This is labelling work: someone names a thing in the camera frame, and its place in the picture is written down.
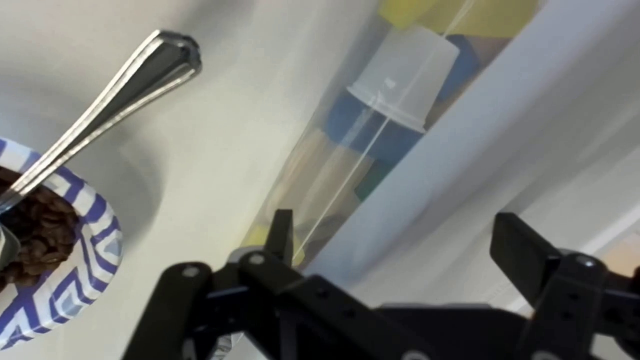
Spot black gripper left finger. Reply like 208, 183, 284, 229
122, 207, 401, 360

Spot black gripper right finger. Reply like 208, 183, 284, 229
488, 209, 640, 360

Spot beige ridged toy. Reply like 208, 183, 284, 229
276, 125, 377, 226

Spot long blue block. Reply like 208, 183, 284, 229
324, 89, 430, 165

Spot blue white patterned paper bowl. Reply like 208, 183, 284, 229
0, 136, 126, 351

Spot short blue block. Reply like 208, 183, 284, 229
438, 33, 484, 104

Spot translucent plastic cup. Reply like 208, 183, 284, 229
344, 24, 462, 136

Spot metal spoon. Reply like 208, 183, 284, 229
0, 28, 204, 268

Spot brown coffee beans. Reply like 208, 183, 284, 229
0, 165, 81, 291

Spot large yellow block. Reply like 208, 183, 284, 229
375, 0, 540, 40

